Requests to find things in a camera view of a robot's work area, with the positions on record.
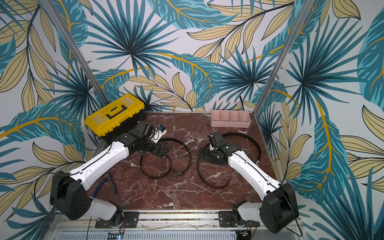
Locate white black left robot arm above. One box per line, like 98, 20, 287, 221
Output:
50, 121, 168, 227

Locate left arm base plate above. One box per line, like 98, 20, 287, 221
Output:
95, 211, 139, 230

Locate pink plastic divided organizer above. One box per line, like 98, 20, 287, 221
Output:
211, 110, 252, 129

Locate blue handled pliers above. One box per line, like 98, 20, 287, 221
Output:
92, 174, 117, 198

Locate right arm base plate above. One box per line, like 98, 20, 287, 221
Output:
218, 210, 260, 228

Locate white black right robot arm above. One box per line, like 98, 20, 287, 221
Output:
198, 132, 299, 234

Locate yellow black toolbox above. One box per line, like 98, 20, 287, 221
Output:
85, 94, 145, 144

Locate left corner aluminium post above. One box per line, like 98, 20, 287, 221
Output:
41, 0, 110, 106

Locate corner aluminium post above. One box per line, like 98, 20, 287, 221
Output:
41, 0, 110, 106
254, 0, 315, 117

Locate right corner aluminium post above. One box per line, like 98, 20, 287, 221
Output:
254, 0, 315, 117

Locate long black leather belt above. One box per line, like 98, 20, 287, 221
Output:
196, 132, 262, 190

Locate aluminium front rail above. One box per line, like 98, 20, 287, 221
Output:
44, 210, 309, 240

